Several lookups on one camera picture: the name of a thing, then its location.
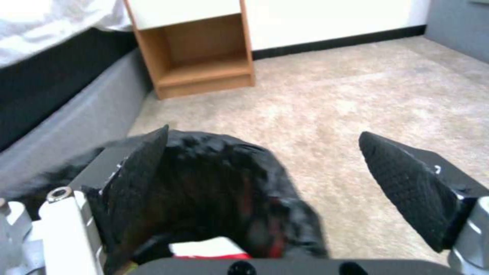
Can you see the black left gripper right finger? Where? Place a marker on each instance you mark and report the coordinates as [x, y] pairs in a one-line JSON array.
[[408, 183]]

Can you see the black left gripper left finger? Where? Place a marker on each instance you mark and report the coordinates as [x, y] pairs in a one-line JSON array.
[[130, 183]]

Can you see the white bed sheet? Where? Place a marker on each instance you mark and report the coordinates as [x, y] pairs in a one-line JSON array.
[[49, 25]]

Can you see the red and white trash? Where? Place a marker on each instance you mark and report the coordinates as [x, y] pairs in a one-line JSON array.
[[208, 247]]

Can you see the wooden nightstand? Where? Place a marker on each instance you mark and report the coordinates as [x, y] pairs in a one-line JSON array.
[[198, 48]]

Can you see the grey bed frame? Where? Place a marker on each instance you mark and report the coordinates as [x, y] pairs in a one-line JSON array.
[[65, 103]]

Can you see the grey cabinet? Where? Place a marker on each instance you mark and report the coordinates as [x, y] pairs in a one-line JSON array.
[[458, 25]]

